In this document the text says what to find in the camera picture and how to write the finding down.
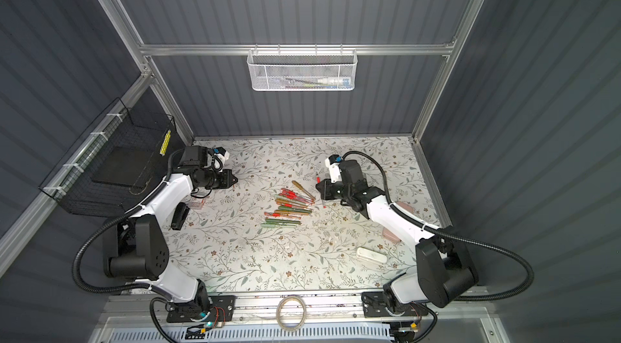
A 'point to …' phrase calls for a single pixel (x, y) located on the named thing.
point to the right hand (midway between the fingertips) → (322, 185)
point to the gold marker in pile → (291, 201)
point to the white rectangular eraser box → (371, 256)
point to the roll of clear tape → (279, 309)
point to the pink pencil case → (388, 235)
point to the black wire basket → (123, 157)
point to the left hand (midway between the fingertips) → (236, 180)
